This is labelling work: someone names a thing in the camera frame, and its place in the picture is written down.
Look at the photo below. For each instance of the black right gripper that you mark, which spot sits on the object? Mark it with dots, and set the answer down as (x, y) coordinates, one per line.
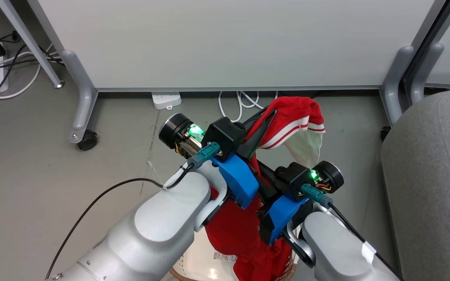
(293, 177)

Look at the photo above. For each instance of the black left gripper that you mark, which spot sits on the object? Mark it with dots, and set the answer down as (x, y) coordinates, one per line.
(225, 136)

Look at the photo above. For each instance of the red garment with white stripes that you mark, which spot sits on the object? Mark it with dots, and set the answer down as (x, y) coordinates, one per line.
(240, 230)

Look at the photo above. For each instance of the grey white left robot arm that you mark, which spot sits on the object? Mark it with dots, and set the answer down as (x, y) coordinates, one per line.
(158, 222)

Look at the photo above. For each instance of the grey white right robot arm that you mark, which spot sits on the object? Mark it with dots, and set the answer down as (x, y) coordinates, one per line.
(338, 249)

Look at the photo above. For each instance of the white laundry basket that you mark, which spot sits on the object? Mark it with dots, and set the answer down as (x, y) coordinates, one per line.
(201, 261)

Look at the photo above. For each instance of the large white partition panel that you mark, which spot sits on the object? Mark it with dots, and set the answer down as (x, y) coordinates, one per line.
(233, 43)

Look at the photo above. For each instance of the small white power strip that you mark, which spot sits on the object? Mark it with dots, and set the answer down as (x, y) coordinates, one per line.
(166, 100)

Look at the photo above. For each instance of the white tape label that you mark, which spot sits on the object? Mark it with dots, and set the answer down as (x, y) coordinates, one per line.
(368, 252)

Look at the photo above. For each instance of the black caster wheel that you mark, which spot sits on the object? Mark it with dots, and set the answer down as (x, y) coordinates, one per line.
(385, 133)

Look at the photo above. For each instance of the grey fabric sofa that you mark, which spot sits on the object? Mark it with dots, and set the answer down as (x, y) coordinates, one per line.
(432, 183)

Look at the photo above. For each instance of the grey partition leg with caster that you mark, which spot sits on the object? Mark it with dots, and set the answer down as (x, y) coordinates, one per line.
(80, 97)

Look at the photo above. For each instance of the grey slanted table leg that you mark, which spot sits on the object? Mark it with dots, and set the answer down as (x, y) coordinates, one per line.
(27, 41)

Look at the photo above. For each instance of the blue right wrist camera box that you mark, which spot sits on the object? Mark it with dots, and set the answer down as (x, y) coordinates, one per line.
(277, 218)

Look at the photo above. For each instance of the blue wrist camera box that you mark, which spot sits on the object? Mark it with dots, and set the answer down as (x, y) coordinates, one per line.
(237, 180)
(277, 218)

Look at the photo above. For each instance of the blue left wrist camera box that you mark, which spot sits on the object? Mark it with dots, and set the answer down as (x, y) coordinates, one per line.
(237, 180)

